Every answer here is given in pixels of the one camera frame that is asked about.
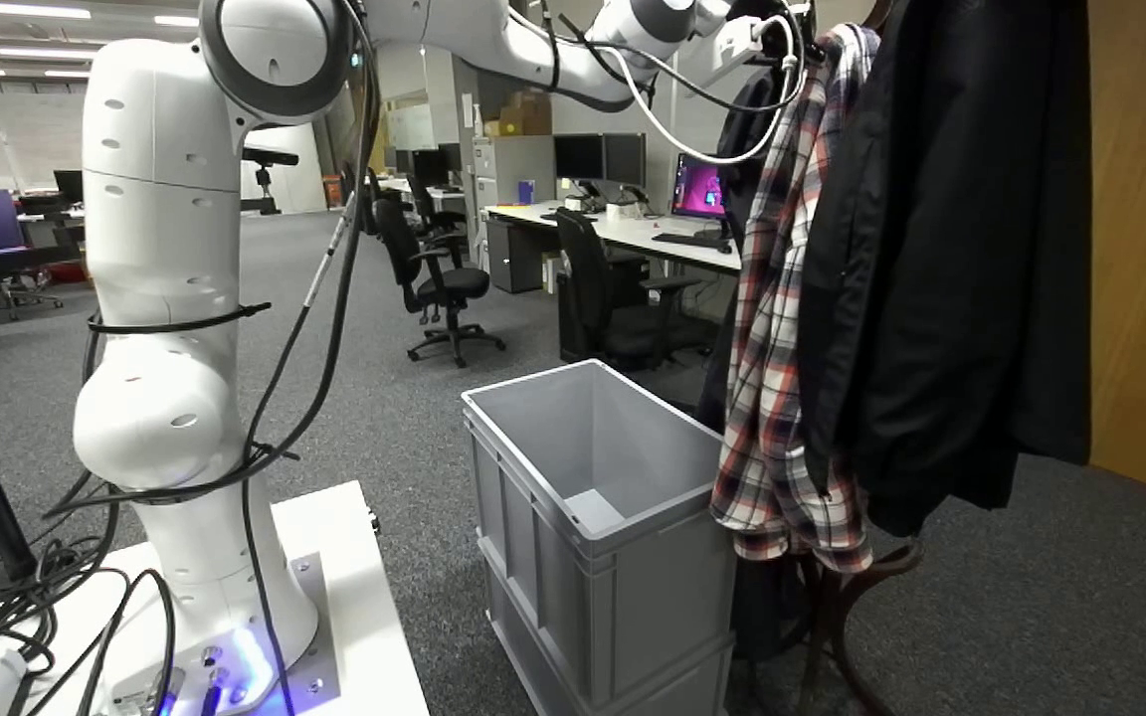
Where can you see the grey plastic storage container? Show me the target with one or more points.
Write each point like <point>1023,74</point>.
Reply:
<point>609,587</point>

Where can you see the red white plaid flannel shirt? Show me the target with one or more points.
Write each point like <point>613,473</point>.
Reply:
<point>764,494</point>

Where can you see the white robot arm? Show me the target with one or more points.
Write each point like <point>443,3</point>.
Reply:
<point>166,126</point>

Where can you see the black swivel chair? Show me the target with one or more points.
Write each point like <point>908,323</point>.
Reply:
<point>430,274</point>

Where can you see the laptop with purple screen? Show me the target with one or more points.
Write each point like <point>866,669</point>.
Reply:
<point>698,188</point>

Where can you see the black hanging coat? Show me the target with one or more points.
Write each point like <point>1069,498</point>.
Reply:
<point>948,269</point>

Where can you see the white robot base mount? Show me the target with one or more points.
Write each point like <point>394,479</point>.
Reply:
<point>268,654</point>

